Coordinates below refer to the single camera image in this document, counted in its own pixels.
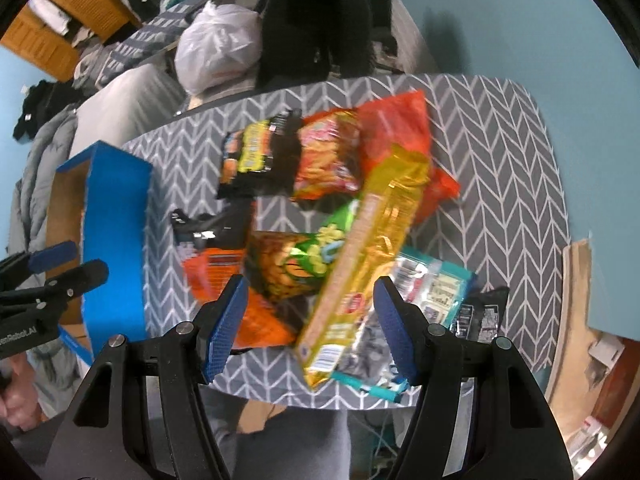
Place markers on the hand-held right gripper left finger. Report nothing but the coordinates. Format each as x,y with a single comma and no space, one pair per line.
225,332

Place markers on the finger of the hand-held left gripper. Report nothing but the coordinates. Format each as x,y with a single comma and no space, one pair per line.
75,276
50,256

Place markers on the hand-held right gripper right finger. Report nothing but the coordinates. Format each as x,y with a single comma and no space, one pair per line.
395,332

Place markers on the blue cardboard box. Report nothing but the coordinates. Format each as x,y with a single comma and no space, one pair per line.
115,240

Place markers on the teal clear snack packet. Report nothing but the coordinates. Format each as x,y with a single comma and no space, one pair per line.
435,285

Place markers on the long yellow snack packet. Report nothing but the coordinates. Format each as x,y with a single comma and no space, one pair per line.
370,255

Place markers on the black white-print snack packet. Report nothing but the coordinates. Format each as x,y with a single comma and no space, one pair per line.
482,310

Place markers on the small black snack packet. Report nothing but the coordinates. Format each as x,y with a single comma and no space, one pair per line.
220,225

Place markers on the green snack bag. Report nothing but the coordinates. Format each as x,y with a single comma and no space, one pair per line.
305,255

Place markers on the black yellow-label snack packet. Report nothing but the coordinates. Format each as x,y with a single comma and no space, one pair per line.
250,157

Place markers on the red orange snack bag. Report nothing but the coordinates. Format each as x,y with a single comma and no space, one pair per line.
325,155

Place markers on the orange translucent snack packet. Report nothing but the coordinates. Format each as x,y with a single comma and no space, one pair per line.
395,125

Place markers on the person's left hand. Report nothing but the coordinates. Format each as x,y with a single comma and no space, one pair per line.
17,395

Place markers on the grey puffy jacket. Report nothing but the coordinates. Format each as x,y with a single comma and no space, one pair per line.
45,170

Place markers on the person's leg grey pants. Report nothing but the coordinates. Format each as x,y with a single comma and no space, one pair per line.
300,445

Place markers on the black clothing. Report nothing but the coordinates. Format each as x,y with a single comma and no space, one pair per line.
37,105

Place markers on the light grey pillow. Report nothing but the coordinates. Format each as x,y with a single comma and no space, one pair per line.
125,105

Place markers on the wooden board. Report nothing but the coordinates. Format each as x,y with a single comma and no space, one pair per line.
575,310

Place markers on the grey chevron tablecloth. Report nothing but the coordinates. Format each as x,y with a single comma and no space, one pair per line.
490,160

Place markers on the blue grey patterned cloth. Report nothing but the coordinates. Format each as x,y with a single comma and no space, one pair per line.
145,35

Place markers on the wooden cabinet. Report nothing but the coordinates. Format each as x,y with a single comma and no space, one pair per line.
75,5

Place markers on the white plastic bag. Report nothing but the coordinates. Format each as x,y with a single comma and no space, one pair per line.
215,50

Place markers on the black coat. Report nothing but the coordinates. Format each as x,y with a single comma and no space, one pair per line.
315,20

